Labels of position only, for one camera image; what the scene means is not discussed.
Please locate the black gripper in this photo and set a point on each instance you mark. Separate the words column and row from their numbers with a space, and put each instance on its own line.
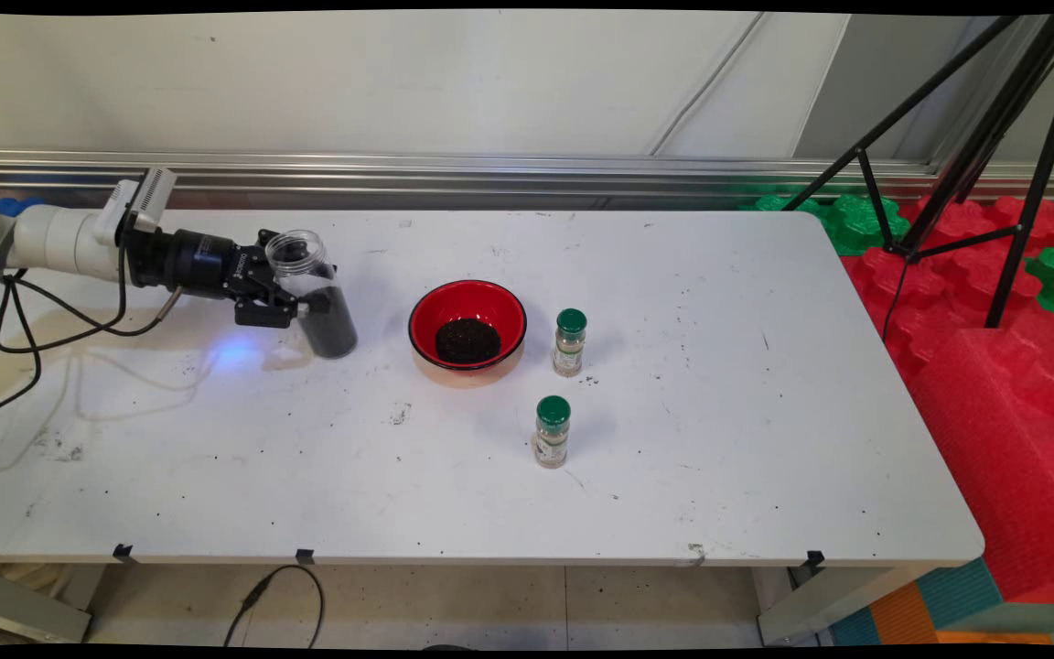
column 198, row 261

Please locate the clear plastic jar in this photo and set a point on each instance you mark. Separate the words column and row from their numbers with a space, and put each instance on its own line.
column 296, row 252

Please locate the black seeds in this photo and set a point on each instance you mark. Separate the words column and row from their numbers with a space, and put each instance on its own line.
column 330, row 325
column 467, row 340

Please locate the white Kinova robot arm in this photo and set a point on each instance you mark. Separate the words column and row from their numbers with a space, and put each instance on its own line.
column 51, row 240

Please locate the red bowl black rim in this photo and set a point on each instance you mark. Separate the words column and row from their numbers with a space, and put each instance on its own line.
column 467, row 302

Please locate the green lid spice jar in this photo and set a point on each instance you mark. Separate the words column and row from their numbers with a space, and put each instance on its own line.
column 552, row 435
column 569, row 348

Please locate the grey metal table leg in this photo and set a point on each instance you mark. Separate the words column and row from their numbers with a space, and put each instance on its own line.
column 28, row 609
column 829, row 604

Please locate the red foam puzzle mat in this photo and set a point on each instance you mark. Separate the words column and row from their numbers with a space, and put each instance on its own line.
column 939, row 293

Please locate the black tripod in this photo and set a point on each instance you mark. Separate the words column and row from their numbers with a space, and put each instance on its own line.
column 984, row 137

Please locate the teal orange foam mat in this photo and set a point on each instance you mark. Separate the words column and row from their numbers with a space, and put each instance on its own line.
column 948, row 604

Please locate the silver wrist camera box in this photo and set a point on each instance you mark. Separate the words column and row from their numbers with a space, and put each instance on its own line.
column 147, row 197

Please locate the aluminium rail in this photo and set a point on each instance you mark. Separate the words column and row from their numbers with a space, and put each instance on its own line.
column 490, row 174

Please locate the white wall conduit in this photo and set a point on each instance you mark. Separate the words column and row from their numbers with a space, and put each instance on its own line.
column 710, row 78

